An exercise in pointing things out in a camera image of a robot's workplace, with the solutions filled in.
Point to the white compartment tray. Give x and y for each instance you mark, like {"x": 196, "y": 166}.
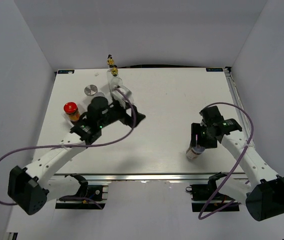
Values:
{"x": 104, "y": 91}

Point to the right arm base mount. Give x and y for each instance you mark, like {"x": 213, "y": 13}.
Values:
{"x": 201, "y": 192}

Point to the right corner logo sticker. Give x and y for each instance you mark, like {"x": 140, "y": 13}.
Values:
{"x": 214, "y": 69}

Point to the red lid sauce jar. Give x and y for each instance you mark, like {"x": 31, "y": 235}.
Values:
{"x": 72, "y": 111}

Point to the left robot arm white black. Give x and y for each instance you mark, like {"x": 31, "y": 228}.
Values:
{"x": 31, "y": 187}

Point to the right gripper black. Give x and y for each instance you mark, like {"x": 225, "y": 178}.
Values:
{"x": 196, "y": 129}

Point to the corner logo sticker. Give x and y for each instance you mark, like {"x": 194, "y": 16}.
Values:
{"x": 214, "y": 69}
{"x": 65, "y": 71}

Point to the glass bottle dark sauce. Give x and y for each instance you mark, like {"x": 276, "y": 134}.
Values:
{"x": 110, "y": 63}

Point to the shaker jar metal lid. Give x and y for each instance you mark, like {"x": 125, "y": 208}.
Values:
{"x": 91, "y": 91}

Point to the white lid small jar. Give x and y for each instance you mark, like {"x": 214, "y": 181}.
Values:
{"x": 194, "y": 151}

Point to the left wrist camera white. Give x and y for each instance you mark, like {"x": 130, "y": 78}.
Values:
{"x": 122, "y": 94}

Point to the glass bottle clear liquid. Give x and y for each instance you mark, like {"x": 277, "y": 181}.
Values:
{"x": 115, "y": 81}

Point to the aluminium table frame rail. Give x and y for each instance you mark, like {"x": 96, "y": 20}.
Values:
{"x": 243, "y": 120}

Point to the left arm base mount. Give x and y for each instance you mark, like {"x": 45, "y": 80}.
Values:
{"x": 88, "y": 196}

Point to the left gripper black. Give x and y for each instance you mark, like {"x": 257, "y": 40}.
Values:
{"x": 126, "y": 119}

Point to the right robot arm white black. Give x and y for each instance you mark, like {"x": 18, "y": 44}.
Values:
{"x": 263, "y": 201}

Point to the left corner logo sticker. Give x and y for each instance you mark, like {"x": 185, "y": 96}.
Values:
{"x": 65, "y": 71}

